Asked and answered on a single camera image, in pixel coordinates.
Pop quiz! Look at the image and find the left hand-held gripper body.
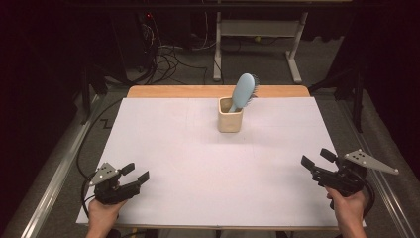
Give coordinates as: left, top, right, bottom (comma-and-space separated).
88, 162, 142, 205

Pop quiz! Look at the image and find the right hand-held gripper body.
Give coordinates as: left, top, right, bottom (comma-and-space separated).
311, 149, 400, 198

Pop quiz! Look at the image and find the beige square cup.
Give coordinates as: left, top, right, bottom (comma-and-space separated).
217, 95, 245, 134

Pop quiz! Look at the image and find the light blue hairbrush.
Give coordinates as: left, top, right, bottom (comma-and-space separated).
227, 72, 261, 114

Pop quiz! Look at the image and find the person's right hand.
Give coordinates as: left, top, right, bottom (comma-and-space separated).
325, 187, 368, 221

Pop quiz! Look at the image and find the person's left hand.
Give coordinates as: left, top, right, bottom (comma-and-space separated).
85, 197, 129, 238

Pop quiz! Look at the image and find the black metal stand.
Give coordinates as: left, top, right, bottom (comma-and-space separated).
308, 62, 368, 134
78, 62, 110, 126

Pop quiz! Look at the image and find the white board sheet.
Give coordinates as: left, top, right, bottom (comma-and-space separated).
76, 96, 367, 229

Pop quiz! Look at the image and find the wooden table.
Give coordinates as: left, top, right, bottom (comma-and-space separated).
83, 84, 341, 232

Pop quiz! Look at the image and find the dark curtain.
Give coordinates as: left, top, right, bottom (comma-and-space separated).
360, 0, 420, 181
0, 0, 83, 229

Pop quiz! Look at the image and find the dark equipment box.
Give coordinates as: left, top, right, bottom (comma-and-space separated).
112, 11, 157, 73

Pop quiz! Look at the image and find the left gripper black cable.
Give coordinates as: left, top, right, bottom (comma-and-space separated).
80, 172, 101, 220

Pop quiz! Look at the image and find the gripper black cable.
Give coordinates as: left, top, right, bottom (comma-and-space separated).
80, 172, 101, 220
361, 178, 377, 220

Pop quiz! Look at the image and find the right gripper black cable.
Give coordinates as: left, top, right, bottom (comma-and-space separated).
361, 178, 377, 220

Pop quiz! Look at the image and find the aluminium floor rail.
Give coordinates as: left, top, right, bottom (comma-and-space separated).
3, 93, 104, 238
336, 98, 420, 238

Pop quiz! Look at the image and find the black floor cable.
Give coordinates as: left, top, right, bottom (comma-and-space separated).
76, 98, 124, 179

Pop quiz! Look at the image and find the tangle of floor cables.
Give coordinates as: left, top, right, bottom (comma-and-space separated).
142, 13, 226, 85

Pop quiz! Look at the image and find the white metal desk frame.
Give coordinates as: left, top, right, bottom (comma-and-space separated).
212, 11, 310, 84

